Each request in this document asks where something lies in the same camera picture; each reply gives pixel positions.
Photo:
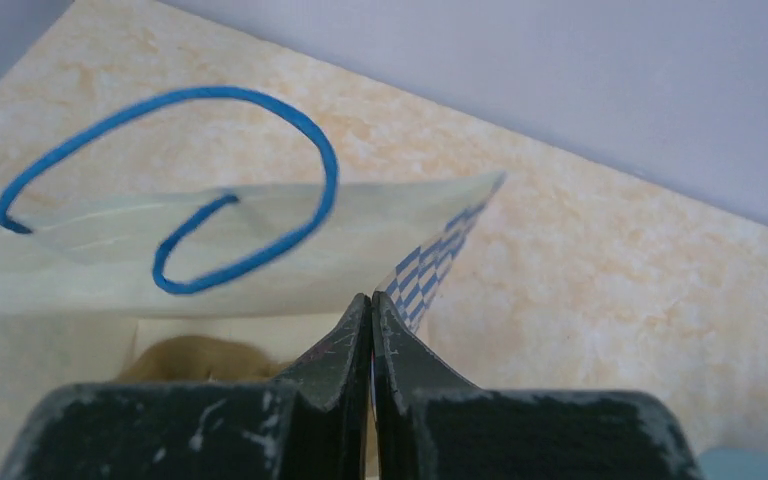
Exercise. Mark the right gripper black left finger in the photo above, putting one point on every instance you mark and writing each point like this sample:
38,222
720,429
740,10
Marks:
307,423

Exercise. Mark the brown pulp carrier top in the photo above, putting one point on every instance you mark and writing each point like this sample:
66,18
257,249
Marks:
196,358

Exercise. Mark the paper bag blue checkered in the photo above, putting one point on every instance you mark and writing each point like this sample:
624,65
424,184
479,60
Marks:
86,290

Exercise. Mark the blue straw holder cup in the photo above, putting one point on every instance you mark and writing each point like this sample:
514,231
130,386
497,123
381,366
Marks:
733,464

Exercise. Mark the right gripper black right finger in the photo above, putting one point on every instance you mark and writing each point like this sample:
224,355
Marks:
435,424

